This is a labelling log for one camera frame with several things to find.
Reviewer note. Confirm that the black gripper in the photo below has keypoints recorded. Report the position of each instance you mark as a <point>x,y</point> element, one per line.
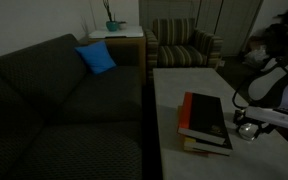
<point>269,128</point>

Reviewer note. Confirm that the blue cushion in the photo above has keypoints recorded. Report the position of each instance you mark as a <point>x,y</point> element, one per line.
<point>96,57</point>

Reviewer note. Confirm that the teal plant pot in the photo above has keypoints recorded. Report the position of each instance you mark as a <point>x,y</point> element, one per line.
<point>112,26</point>

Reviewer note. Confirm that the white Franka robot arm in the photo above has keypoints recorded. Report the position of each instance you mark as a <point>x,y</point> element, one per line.
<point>267,83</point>

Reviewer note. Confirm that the round silver metal cup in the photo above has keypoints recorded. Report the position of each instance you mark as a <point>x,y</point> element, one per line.
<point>248,131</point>

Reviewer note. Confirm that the pale closet doors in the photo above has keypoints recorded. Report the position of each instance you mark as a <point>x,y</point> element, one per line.
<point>230,23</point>

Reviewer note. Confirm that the wooden side table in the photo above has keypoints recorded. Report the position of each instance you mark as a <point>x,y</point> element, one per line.
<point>127,50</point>

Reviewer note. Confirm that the yellow orange book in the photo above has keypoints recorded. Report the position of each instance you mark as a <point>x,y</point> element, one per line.
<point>180,115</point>

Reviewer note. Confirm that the small white pot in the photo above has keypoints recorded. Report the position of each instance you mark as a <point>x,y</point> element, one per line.
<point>122,25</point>

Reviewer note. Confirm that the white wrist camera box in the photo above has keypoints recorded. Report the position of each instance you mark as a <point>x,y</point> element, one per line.
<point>270,117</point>

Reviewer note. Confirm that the striped armchair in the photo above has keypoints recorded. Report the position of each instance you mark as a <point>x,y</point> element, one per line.
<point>180,50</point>

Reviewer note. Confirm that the dark grey sofa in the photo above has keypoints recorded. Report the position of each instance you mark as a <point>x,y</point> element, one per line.
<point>50,100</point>

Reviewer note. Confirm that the white plastic bag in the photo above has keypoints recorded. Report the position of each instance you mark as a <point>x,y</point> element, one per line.
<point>255,56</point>

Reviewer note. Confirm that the dark green plant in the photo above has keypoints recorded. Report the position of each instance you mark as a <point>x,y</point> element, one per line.
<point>108,10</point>

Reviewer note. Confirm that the black book with orange spine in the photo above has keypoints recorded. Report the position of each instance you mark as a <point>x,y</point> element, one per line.
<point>204,115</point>

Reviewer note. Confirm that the window blinds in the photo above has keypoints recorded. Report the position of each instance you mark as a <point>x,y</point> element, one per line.
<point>170,9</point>

